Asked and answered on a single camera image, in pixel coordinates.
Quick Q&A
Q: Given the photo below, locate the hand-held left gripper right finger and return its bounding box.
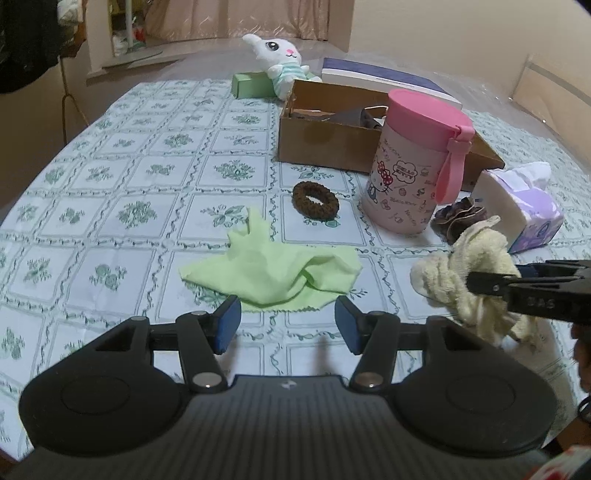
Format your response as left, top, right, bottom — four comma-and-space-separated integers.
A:
334, 295, 497, 394

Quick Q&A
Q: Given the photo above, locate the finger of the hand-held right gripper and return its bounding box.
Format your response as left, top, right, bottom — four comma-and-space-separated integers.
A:
516, 259, 591, 283
466, 271, 591, 324

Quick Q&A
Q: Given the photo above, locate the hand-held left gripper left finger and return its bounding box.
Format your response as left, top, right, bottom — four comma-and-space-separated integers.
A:
82, 295, 242, 394

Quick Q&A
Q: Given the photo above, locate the light green cloth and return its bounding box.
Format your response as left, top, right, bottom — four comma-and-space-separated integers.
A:
178, 206, 362, 311

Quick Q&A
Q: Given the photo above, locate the cream towel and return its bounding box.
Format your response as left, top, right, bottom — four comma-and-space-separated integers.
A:
410, 215, 546, 348

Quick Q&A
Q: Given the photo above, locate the cardboard box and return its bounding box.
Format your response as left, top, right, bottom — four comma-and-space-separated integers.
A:
276, 79, 507, 193

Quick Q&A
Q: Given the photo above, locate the purple tissue pack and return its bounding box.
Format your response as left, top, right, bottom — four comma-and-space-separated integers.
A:
472, 161, 565, 255

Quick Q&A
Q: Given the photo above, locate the brown ruffled scrunchie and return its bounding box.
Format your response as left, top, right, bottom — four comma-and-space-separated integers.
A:
430, 197, 488, 246

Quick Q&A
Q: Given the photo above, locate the red white printed clothing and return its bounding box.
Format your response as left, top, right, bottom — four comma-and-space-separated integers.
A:
526, 442, 591, 480

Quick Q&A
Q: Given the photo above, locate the wooden headboard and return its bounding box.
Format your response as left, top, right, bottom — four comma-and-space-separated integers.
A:
510, 52, 591, 140

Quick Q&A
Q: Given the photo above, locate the pink cartoon canister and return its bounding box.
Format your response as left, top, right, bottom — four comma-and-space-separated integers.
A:
361, 89, 476, 236

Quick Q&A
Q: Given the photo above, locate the green box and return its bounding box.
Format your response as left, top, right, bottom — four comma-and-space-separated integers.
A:
232, 70, 290, 100

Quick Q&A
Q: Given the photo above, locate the blue and white flat box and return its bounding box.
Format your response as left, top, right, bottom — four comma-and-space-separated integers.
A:
320, 57, 463, 112

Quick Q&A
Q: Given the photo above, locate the white plush toy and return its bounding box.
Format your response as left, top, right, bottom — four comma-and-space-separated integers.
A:
242, 32, 324, 100

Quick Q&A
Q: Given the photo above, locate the metal coat rack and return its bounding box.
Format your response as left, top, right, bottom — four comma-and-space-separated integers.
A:
57, 54, 91, 145

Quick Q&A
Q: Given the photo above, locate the beige curtain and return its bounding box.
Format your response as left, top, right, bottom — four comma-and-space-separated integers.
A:
143, 0, 356, 42

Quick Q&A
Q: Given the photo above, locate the black coat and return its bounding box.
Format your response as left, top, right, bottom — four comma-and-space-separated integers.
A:
0, 0, 88, 96

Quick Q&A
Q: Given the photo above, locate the brown ring scrunchie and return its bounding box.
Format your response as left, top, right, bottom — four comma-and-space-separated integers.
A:
291, 180, 341, 217

